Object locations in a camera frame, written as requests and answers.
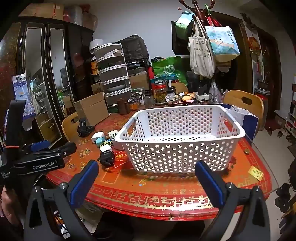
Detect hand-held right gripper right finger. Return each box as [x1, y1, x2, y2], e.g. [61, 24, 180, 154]
[195, 160, 271, 241]

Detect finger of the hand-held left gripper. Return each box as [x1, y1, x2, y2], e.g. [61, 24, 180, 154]
[21, 140, 52, 154]
[22, 142, 77, 163]

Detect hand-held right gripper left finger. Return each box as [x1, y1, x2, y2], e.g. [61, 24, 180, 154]
[24, 160, 100, 241]

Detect black plug adapter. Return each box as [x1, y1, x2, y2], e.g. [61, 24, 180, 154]
[98, 151, 115, 167]

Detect white perforated plastic basket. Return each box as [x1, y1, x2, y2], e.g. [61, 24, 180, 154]
[114, 105, 246, 174]

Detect wooden chair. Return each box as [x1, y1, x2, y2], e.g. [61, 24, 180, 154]
[61, 112, 81, 142]
[223, 90, 264, 130]
[172, 82, 189, 93]

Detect black gloves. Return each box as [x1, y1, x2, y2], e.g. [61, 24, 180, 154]
[77, 118, 96, 138]

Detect red printed packet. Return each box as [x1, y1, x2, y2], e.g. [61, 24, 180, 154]
[111, 149, 133, 168]

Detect yellow sticker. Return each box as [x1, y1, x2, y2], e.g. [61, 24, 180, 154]
[248, 166, 264, 180]

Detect red floral tablecloth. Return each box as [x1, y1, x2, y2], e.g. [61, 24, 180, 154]
[45, 105, 273, 220]

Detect open cardboard box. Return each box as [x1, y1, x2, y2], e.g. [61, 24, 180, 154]
[73, 92, 110, 126]

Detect white and blue paper bag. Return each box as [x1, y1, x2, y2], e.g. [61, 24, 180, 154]
[220, 104, 259, 142]

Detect brown mug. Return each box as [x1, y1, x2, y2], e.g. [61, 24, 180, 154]
[117, 98, 131, 115]

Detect white power strip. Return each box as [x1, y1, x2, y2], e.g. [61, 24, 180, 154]
[193, 91, 212, 100]

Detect dark mirrored cabinet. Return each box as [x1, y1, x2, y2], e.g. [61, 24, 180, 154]
[0, 17, 95, 149]

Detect glass jar of pickles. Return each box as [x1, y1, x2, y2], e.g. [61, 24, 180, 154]
[154, 79, 168, 103]

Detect brown cardboard box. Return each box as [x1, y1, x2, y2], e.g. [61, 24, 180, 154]
[128, 71, 151, 92]

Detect white round fan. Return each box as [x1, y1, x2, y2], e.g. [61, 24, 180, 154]
[89, 39, 104, 54]

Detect green shopping bag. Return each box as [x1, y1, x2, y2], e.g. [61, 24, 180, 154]
[151, 56, 188, 85]

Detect black bag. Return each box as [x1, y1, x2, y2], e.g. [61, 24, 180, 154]
[121, 35, 149, 64]

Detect canvas tote bag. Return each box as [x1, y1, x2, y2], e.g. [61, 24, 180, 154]
[188, 16, 216, 79]

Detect blue printed paper bag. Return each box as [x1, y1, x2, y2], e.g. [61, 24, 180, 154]
[205, 24, 241, 62]

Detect green paper bag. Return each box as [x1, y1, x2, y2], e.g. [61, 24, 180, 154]
[174, 11, 195, 40]

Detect wooden coat rack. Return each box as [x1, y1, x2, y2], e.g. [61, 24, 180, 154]
[179, 0, 215, 28]

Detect cardboard box with red string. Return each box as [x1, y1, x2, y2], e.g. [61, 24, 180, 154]
[18, 3, 64, 21]

